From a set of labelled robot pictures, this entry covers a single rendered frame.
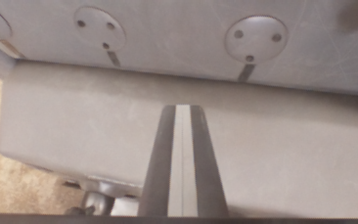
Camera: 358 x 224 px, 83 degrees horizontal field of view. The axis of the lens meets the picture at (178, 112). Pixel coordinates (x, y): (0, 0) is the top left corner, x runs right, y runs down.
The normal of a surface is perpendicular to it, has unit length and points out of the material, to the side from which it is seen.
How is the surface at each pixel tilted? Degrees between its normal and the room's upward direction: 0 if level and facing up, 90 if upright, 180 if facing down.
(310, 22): 90
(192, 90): 0
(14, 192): 0
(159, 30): 90
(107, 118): 32
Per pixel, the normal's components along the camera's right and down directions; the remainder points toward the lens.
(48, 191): -0.09, -0.49
